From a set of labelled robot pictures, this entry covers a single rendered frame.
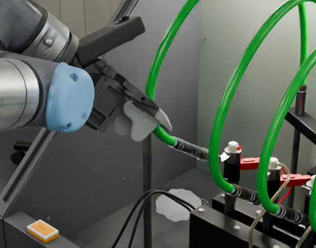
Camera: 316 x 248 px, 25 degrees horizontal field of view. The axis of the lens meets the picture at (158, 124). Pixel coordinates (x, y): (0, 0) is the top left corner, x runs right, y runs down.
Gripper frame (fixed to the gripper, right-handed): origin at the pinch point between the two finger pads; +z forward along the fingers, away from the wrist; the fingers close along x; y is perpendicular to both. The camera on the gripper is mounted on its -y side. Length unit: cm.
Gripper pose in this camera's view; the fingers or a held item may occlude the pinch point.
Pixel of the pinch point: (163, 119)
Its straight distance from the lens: 106.2
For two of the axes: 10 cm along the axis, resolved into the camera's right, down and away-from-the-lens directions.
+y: -5.5, 8.2, -1.4
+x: 4.9, 1.8, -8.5
